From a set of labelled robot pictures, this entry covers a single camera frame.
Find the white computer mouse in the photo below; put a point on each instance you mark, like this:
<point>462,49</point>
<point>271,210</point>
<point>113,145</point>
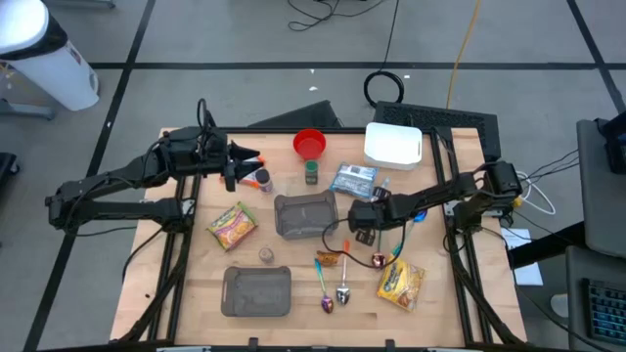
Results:
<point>560,305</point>

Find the black perforated metal case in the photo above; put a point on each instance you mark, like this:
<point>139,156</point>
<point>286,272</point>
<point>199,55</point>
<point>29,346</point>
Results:
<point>430,117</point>

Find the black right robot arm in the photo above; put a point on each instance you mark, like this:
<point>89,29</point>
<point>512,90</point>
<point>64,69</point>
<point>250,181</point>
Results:
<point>440,193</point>

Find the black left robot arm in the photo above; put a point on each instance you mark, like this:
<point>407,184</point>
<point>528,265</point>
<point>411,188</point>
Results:
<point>122,171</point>

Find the black chair base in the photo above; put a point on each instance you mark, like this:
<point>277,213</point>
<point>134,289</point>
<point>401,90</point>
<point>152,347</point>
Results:
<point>7,163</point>

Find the white paper sheet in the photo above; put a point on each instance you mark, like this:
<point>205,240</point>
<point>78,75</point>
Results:
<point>525,271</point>

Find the grey translucent plastic tray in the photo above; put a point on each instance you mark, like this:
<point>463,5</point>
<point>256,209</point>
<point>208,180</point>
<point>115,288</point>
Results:
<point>303,215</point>
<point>256,293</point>

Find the grey metal floor base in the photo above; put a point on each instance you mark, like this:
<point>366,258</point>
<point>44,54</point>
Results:
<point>24,111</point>

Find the orange white snack packet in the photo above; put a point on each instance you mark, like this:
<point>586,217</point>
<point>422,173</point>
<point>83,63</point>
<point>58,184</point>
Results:
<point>250,177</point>

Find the red plastic bowl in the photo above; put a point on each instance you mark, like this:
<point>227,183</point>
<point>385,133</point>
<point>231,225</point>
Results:
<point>309,144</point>

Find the green-lid spice jar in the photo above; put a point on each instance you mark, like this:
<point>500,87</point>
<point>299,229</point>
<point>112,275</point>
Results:
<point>311,172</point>

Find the black computer keyboard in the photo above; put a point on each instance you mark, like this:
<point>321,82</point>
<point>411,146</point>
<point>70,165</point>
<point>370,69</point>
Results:
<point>606,313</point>

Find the brown taco seasoning packet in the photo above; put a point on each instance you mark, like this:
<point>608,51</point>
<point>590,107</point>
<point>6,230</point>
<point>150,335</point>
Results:
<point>326,258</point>

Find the yellow ramen noodle packet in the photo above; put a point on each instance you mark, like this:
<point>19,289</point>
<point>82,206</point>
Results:
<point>401,286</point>

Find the black desk support bar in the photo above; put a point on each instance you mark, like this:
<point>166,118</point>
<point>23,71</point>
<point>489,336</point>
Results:
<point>548,247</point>

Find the green-edged ramen noodle packet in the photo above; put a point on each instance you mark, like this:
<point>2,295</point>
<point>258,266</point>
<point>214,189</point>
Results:
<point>232,227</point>

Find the grey desk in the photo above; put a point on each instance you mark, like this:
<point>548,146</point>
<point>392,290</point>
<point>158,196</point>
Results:
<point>576,274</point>
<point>599,205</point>

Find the blue silver snack packet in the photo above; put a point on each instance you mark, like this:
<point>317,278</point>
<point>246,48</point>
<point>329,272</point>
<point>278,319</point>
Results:
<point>353,178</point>

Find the white trash can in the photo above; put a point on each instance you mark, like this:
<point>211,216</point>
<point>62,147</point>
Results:
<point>58,73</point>

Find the white plastic bin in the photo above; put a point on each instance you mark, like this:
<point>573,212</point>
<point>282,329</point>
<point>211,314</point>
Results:
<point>391,145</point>

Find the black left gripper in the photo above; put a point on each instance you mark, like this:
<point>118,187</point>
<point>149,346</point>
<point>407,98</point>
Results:
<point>212,156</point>

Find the black slanted panel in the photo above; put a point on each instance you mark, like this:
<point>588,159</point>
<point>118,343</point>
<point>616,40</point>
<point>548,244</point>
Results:
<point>308,117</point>

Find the black desktop device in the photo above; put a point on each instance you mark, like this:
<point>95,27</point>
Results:
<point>617,146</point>

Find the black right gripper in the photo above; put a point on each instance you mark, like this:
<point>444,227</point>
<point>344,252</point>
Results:
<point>367,215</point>

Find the black aluminium table frame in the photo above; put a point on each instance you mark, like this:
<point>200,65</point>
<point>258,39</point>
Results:
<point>274,130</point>

